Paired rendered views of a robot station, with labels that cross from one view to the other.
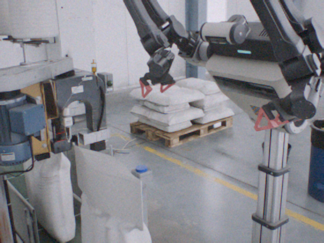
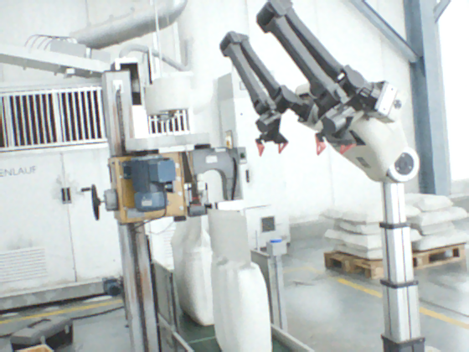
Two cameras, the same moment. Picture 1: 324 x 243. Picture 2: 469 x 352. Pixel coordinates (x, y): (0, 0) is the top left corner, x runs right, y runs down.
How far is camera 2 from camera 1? 1.27 m
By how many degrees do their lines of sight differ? 24
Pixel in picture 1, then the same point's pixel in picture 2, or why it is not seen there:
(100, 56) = (294, 174)
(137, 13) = (249, 84)
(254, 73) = not seen: hidden behind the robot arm
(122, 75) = (325, 199)
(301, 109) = (327, 126)
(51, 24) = (182, 98)
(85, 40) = (270, 152)
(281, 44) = (314, 83)
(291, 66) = (324, 98)
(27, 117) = (161, 167)
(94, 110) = (228, 179)
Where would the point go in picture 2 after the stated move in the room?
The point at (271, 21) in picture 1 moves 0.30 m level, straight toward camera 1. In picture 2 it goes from (304, 68) to (256, 63)
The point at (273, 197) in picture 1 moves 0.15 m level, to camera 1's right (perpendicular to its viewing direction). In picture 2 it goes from (393, 253) to (429, 251)
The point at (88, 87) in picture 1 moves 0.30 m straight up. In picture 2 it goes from (222, 157) to (216, 98)
